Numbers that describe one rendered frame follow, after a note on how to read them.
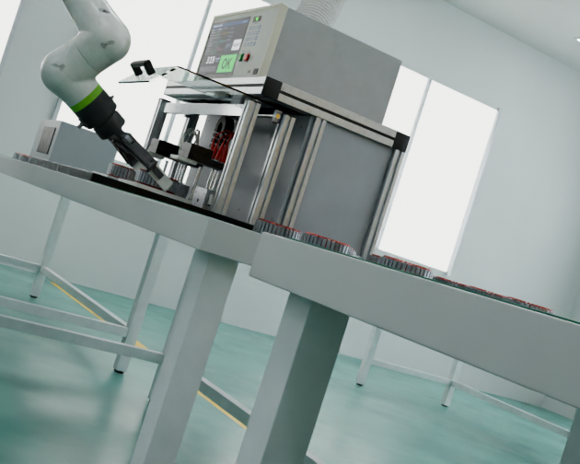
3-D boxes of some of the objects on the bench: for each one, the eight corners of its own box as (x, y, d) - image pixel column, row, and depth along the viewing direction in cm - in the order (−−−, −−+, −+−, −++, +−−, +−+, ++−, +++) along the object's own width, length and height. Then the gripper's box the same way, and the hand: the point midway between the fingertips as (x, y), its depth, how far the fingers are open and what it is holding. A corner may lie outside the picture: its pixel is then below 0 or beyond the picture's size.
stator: (141, 183, 225) (145, 169, 225) (127, 179, 235) (132, 166, 235) (182, 197, 230) (187, 183, 231) (167, 193, 240) (171, 179, 240)
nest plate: (135, 187, 223) (136, 182, 223) (117, 181, 236) (118, 177, 236) (191, 205, 230) (191, 200, 230) (169, 199, 243) (170, 194, 243)
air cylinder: (201, 208, 235) (207, 188, 235) (190, 205, 242) (196, 185, 242) (217, 214, 238) (225, 193, 238) (206, 211, 244) (213, 191, 244)
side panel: (276, 242, 226) (317, 116, 227) (271, 240, 229) (311, 116, 229) (367, 271, 239) (405, 153, 240) (361, 269, 242) (399, 152, 243)
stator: (277, 240, 220) (282, 226, 220) (307, 250, 212) (312, 235, 212) (242, 229, 213) (247, 214, 213) (272, 238, 204) (277, 223, 204)
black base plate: (89, 181, 205) (93, 171, 205) (29, 163, 261) (30, 156, 261) (269, 239, 227) (272, 230, 227) (177, 211, 283) (179, 203, 283)
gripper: (79, 127, 234) (135, 191, 243) (106, 130, 213) (167, 200, 222) (101, 108, 236) (156, 172, 245) (130, 109, 215) (189, 179, 224)
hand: (156, 179), depth 233 cm, fingers closed on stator, 11 cm apart
